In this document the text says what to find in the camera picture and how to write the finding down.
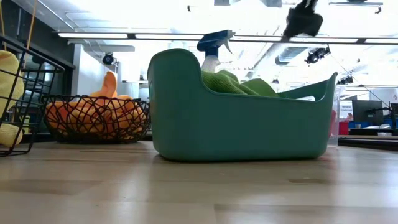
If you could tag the pink microfiber towel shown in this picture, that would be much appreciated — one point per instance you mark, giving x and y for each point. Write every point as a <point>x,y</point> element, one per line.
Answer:
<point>332,124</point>

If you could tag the black ceiling track light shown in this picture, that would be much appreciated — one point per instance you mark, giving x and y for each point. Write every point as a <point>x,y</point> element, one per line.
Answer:
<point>317,55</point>

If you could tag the green plastic basket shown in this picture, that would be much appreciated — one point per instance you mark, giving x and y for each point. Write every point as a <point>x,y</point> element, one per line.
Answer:
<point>242,127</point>

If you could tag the clear plastic container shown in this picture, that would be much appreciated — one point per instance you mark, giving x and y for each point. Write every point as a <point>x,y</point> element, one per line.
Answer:
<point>339,124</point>

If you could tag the black computer monitor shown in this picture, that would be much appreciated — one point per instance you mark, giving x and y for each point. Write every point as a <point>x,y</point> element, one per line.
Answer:
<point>367,112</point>

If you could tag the red bin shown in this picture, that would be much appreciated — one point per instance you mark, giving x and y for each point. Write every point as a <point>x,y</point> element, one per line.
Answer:
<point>343,128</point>

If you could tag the long ceiling light bar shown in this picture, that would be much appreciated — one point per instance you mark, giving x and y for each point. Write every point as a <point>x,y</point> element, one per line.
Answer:
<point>155,36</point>

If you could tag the yellow microfiber towel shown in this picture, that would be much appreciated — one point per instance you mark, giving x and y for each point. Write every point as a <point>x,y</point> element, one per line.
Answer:
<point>9,135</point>
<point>9,81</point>

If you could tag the small black ceiling lamp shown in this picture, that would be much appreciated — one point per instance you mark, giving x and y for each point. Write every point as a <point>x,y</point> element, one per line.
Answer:
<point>344,80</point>

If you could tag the white sign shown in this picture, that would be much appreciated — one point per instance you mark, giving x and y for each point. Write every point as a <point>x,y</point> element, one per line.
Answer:
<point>345,110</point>

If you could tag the black background table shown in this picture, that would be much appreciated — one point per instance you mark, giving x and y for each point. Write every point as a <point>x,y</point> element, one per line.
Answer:
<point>367,140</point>

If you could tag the white blue spray bottle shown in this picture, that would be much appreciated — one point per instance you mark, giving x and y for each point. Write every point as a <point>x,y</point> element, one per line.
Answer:
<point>213,42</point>

